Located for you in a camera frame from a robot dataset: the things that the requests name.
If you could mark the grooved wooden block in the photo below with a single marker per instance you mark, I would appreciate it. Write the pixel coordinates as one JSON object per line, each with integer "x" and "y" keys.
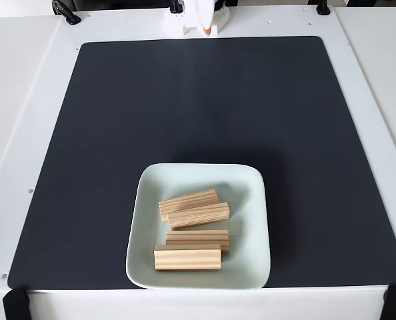
{"x": 199, "y": 216}
{"x": 198, "y": 236}
{"x": 188, "y": 200}

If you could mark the smooth wooden block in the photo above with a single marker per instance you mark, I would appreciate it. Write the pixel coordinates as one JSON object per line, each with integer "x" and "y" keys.
{"x": 188, "y": 257}

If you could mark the pale green square plate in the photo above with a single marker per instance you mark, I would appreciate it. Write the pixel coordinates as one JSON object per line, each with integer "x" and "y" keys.
{"x": 198, "y": 176}

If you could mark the black base clamp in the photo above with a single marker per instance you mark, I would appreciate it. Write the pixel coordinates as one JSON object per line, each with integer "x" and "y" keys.
{"x": 176, "y": 6}

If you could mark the black table clamp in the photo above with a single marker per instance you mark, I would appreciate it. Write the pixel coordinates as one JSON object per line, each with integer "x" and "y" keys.
{"x": 323, "y": 8}
{"x": 66, "y": 13}

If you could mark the black table mat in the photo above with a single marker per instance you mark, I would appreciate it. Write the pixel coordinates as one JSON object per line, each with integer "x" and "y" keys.
{"x": 84, "y": 200}

